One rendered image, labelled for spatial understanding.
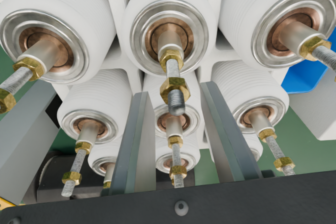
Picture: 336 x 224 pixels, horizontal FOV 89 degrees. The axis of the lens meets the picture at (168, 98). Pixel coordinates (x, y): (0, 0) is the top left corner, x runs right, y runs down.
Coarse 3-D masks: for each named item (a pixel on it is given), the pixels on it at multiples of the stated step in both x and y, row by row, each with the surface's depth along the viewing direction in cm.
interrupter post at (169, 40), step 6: (168, 30) 16; (162, 36) 15; (168, 36) 15; (174, 36) 15; (162, 42) 14; (168, 42) 14; (174, 42) 14; (180, 42) 15; (162, 48) 14; (168, 48) 14; (174, 48) 14; (180, 48) 14; (180, 54) 14
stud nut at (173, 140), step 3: (171, 138) 21; (174, 138) 21; (177, 138) 21; (180, 138) 22; (168, 141) 22; (171, 141) 21; (174, 141) 21; (177, 141) 21; (180, 141) 21; (168, 144) 22; (171, 144) 21; (180, 144) 21; (171, 147) 22; (180, 147) 22
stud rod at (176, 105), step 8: (168, 64) 13; (176, 64) 13; (168, 72) 12; (176, 72) 12; (168, 96) 10; (176, 96) 10; (168, 104) 10; (176, 104) 9; (184, 104) 10; (176, 112) 10
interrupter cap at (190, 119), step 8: (160, 112) 23; (168, 112) 23; (184, 112) 23; (192, 112) 23; (160, 120) 24; (184, 120) 24; (192, 120) 24; (160, 128) 25; (184, 128) 25; (192, 128) 25; (160, 136) 26; (184, 136) 26
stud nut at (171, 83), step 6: (168, 78) 10; (174, 78) 11; (180, 78) 11; (162, 84) 11; (168, 84) 10; (174, 84) 10; (180, 84) 10; (186, 84) 11; (162, 90) 10; (168, 90) 10; (186, 90) 10; (162, 96) 11; (186, 96) 11
